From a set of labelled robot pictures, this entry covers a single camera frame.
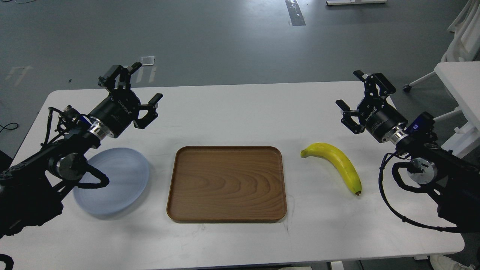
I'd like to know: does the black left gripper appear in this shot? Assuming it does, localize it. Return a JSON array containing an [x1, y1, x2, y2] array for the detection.
[[88, 63, 163, 138]]

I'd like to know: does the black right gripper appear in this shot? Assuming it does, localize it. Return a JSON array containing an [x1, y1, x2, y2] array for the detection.
[[336, 70, 408, 143]]

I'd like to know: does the light blue plate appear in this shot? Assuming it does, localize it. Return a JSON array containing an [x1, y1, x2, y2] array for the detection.
[[73, 148, 150, 216]]

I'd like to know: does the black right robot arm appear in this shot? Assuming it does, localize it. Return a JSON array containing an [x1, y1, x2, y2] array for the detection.
[[336, 70, 480, 234]]

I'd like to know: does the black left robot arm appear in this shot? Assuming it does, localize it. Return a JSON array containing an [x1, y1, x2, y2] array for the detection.
[[0, 63, 163, 237]]

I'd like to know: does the yellow banana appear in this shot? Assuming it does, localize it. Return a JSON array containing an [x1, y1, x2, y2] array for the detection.
[[300, 143, 362, 196]]

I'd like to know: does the white side table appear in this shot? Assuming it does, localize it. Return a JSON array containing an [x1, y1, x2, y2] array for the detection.
[[434, 61, 480, 158]]

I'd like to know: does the brown wooden tray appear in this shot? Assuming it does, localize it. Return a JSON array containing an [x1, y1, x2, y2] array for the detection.
[[166, 146, 287, 223]]

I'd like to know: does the white floor base plate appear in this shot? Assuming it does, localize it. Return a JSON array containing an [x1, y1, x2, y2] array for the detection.
[[326, 0, 388, 6]]

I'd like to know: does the white chair frame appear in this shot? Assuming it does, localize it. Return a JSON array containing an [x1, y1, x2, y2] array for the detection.
[[403, 0, 480, 93]]

